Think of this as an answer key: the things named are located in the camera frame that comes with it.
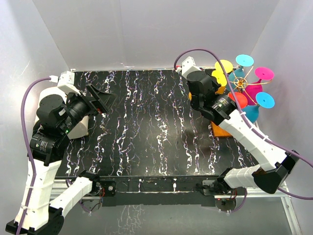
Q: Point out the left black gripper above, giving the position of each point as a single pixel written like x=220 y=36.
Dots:
x=104 y=103

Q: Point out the orange wine glass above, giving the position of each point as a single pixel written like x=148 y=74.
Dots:
x=218 y=89

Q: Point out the yellow wine glass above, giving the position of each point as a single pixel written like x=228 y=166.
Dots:
x=219 y=74

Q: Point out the red wine glass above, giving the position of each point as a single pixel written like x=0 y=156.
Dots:
x=240 y=98

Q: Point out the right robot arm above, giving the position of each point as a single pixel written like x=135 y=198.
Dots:
x=274 y=164

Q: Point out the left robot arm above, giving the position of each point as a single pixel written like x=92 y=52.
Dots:
x=38 y=214

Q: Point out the teal wine glass back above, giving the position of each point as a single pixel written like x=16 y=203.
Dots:
x=243 y=61

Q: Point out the teal wine glass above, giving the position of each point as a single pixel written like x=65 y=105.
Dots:
x=263 y=100
x=243 y=61

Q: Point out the magenta wine glass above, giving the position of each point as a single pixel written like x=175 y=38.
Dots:
x=265 y=76

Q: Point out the teal wine glass front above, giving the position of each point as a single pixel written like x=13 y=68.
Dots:
x=263 y=100

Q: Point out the white paper roll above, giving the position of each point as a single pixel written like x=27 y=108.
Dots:
x=77 y=125

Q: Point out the black front mounting bar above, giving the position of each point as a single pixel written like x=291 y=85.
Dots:
x=155 y=190

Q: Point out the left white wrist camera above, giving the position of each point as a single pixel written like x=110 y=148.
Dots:
x=65 y=82

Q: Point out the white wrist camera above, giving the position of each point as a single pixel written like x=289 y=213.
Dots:
x=188 y=66
x=65 y=82

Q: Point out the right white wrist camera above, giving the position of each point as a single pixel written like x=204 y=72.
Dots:
x=188 y=66

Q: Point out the gold wire glass rack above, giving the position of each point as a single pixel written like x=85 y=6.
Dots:
x=241 y=84

